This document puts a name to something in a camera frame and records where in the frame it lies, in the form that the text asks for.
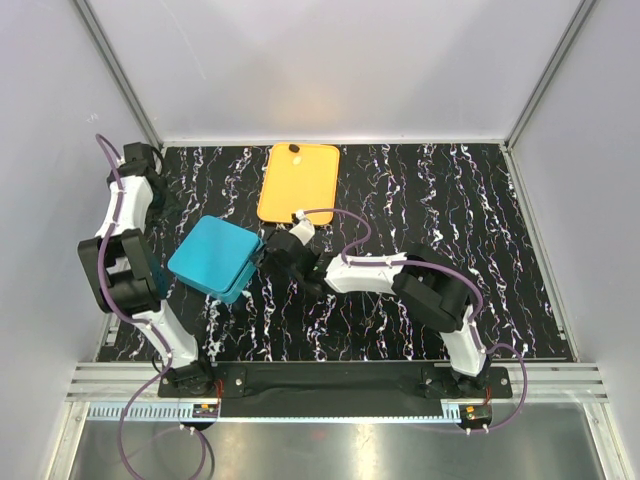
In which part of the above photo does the blue tin lid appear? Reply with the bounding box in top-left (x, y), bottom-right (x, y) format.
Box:
top-left (168, 216), bottom-right (262, 295)

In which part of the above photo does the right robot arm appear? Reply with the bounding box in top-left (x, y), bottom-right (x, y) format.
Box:
top-left (252, 230), bottom-right (491, 397)

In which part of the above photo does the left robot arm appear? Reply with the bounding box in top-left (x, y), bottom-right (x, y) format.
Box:
top-left (77, 134), bottom-right (216, 396)

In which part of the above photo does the blue chocolate tin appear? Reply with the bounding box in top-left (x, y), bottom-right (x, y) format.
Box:
top-left (205, 262), bottom-right (256, 304)

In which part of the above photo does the yellow tray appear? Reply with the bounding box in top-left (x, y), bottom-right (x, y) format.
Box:
top-left (257, 143), bottom-right (340, 226)

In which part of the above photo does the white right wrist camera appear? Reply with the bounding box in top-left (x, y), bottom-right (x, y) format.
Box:
top-left (289, 210), bottom-right (315, 246)

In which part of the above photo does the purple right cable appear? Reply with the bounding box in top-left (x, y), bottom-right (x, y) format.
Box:
top-left (299, 208), bottom-right (530, 434)

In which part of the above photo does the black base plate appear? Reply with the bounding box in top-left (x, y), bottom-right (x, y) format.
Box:
top-left (158, 361), bottom-right (514, 423)

